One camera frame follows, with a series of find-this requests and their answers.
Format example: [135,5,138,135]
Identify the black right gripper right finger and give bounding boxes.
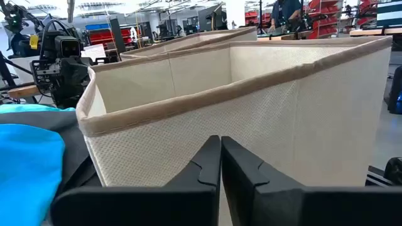
[221,136,402,226]

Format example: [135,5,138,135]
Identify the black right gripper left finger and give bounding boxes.
[51,134,222,226]

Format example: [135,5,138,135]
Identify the dark grey garment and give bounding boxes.
[0,109,103,195]

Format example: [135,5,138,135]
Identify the teal garment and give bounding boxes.
[0,104,76,114]

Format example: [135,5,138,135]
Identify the blue fleece garment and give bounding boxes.
[0,123,66,226]

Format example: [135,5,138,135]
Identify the beige fabric basket with label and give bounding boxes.
[75,35,393,226]

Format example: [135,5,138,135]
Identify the red storage bins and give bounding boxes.
[89,28,133,46]

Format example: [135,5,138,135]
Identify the red storage shelf rack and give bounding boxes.
[307,0,342,39]

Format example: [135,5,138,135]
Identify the person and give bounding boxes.
[269,0,304,34]

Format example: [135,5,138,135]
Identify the wooden table with monitor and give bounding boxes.
[349,1,402,37]

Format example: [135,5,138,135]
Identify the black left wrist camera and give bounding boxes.
[55,35,83,60]

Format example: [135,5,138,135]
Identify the black aluminium table frame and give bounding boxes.
[0,51,17,89]

